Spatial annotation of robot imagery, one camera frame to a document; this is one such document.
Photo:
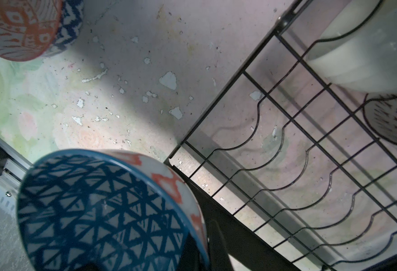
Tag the blue triangle patterned bowl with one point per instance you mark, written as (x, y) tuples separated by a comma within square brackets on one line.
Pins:
[(116, 209)]

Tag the black wire dish rack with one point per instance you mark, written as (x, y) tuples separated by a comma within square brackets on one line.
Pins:
[(283, 160)]

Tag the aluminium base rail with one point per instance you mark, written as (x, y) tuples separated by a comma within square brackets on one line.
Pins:
[(13, 167)]

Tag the red blue patterned bowl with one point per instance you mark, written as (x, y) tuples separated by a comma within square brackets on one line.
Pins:
[(30, 29)]

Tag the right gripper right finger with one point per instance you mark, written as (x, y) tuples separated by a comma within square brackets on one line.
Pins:
[(219, 258)]

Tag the cream plain bowl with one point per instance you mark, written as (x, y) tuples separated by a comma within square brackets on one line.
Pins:
[(358, 50)]

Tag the red starburst patterned bowl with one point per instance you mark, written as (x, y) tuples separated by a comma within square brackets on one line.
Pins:
[(380, 114)]

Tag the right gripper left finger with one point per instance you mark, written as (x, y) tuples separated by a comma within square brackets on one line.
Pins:
[(190, 258)]

